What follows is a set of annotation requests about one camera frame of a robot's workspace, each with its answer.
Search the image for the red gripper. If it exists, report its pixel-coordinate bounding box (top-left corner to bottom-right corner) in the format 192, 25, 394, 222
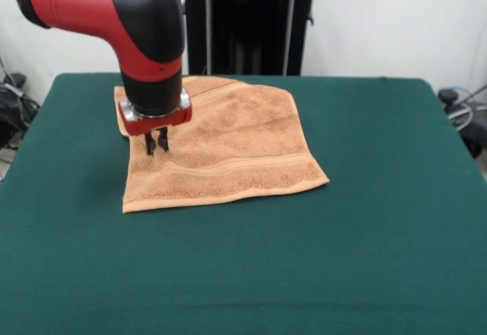
116, 88, 194, 157

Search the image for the orange terry towel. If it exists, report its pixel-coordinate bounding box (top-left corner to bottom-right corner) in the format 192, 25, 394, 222
113, 75, 330, 214

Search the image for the dark green table cloth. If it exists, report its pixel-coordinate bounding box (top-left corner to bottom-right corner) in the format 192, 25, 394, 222
0, 72, 487, 335

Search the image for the black equipment stand with cables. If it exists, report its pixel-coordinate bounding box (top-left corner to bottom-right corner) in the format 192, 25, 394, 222
437, 83, 487, 159
0, 72, 41, 149

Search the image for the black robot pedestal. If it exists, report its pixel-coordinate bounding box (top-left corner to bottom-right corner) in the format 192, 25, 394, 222
177, 0, 332, 77

